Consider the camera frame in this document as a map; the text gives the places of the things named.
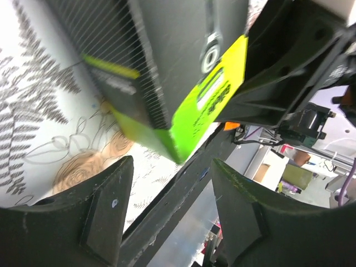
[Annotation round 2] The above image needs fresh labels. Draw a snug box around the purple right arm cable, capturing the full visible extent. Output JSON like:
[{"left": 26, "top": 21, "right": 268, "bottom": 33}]
[{"left": 336, "top": 158, "right": 356, "bottom": 208}]

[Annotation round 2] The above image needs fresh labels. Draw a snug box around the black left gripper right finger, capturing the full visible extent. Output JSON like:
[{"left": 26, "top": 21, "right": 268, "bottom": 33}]
[{"left": 210, "top": 159, "right": 355, "bottom": 266}]

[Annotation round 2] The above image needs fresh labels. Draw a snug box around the black green razor box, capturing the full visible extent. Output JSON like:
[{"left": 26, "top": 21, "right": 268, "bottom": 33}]
[{"left": 48, "top": 1, "right": 249, "bottom": 164}]

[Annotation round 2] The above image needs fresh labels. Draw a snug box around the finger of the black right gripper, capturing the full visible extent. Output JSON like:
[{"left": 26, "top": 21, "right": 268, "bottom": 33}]
[{"left": 216, "top": 1, "right": 350, "bottom": 127}]

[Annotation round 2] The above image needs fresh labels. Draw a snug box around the floral tablecloth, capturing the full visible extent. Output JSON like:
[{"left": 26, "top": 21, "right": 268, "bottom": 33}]
[{"left": 0, "top": 0, "right": 223, "bottom": 231}]

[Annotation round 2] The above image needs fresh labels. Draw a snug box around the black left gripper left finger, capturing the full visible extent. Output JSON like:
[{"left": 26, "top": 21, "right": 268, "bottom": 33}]
[{"left": 1, "top": 156, "right": 134, "bottom": 266}]

